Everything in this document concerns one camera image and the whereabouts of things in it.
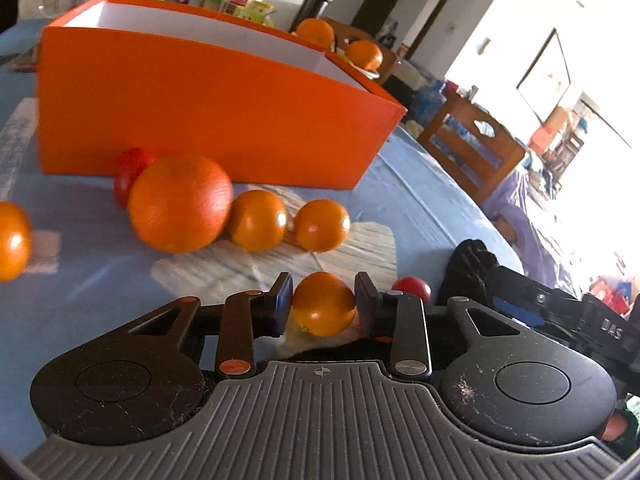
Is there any red cherry tomato front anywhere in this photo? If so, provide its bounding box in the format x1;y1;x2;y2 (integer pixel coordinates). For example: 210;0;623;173
392;276;432;304

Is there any black knitted cloth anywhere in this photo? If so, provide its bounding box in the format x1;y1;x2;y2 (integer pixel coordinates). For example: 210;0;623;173
283;240;499;363

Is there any tangerine beside large orange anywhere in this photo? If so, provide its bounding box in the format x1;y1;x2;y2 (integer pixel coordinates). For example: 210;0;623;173
228;190;288;252

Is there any large orange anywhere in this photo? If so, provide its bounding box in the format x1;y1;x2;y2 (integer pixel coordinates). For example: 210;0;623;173
128;154;233;254

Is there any blue tablecloth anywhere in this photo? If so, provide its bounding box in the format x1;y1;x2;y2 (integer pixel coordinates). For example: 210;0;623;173
1;20;521;458

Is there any wooden chair right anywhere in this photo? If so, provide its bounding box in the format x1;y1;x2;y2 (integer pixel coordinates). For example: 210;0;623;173
418;94;525;205

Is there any red tomato behind pear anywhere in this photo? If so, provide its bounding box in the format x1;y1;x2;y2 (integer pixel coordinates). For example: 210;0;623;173
113;148;155;209

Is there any orange cardboard box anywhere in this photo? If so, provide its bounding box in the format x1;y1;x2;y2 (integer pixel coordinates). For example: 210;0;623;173
37;0;405;190

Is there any white fruit bowl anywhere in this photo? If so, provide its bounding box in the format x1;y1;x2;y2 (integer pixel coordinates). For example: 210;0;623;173
335;49;381;81

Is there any small tangerine far left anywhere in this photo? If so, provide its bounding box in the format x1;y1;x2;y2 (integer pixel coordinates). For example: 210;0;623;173
0;202;32;283

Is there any orange in bowl right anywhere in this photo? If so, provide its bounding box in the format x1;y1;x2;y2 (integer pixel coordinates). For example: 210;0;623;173
345;40;384;70

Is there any orange in bowl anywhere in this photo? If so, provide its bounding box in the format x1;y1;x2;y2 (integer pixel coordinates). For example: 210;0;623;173
345;40;384;70
295;18;335;50

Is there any orange in bowl left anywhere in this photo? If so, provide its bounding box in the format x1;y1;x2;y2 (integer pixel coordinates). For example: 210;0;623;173
295;18;335;50

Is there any black thermos bottle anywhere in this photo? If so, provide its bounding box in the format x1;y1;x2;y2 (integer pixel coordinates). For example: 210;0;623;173
288;0;333;32

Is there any black smartphone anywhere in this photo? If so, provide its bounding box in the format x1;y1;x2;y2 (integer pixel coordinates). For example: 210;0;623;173
13;44;40;73

